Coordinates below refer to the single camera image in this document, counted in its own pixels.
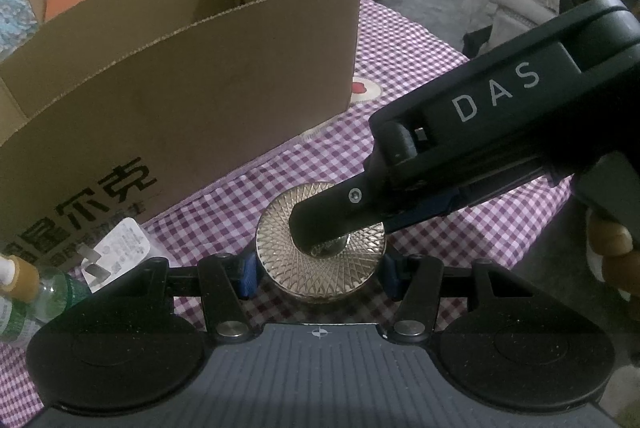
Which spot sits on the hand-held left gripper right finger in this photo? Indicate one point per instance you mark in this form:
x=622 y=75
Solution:
x=391 y=279

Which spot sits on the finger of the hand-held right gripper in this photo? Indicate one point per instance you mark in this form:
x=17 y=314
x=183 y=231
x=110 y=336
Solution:
x=325 y=213
x=425 y=210

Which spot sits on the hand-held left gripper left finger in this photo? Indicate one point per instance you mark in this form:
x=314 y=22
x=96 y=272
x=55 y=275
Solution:
x=247 y=278

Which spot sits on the gold-lidded round jar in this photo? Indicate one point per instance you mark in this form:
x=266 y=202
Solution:
x=280 y=258

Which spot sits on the white charger plug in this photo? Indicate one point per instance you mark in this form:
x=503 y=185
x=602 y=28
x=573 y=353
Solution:
x=120 y=253

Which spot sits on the brown cardboard box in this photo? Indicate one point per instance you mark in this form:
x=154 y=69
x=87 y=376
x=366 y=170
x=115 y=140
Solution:
x=175 y=97

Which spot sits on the white bottle with green label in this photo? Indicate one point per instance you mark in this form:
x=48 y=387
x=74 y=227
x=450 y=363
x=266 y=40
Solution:
x=45 y=303

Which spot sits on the purple checked blanket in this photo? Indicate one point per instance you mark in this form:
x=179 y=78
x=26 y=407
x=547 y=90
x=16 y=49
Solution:
x=410 y=57

